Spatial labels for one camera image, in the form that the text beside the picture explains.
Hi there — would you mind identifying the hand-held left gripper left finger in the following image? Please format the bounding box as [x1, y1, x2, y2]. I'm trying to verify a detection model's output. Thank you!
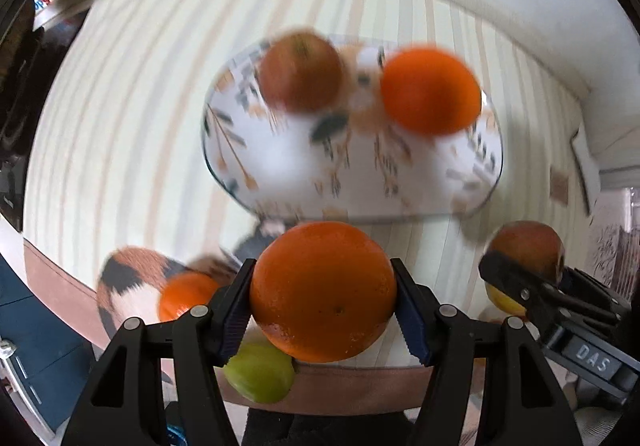
[60, 259, 257, 446]

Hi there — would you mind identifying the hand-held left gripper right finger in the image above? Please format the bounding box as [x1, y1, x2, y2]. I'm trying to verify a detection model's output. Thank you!
[390, 257, 586, 446]

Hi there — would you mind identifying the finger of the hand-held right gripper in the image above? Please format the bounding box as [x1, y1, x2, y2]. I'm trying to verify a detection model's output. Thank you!
[478, 250, 617, 323]
[559, 267, 632, 313]

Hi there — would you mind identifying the red yellow apple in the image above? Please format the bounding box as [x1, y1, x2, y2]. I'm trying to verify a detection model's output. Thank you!
[486, 220, 567, 318]

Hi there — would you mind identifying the large orange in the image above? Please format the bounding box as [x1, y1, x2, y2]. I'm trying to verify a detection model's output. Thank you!
[249, 221, 399, 363]

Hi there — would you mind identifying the floral patterned glass plate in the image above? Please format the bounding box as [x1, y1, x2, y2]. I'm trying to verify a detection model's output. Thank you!
[200, 34, 504, 225]

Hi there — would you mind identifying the green apple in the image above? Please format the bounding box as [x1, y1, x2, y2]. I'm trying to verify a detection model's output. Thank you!
[223, 342, 296, 403]

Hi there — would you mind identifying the small orange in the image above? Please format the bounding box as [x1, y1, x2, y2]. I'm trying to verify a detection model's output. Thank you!
[158, 272, 221, 323]

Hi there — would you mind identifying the calico patterned plush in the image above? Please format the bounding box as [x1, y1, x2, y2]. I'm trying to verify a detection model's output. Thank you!
[97, 246, 242, 343]

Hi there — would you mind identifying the blue cabinet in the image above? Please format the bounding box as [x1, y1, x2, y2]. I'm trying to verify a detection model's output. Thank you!
[0, 251, 103, 432]

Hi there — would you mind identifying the striped tablecloth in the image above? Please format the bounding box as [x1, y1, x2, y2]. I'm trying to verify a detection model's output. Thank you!
[22, 0, 608, 377]

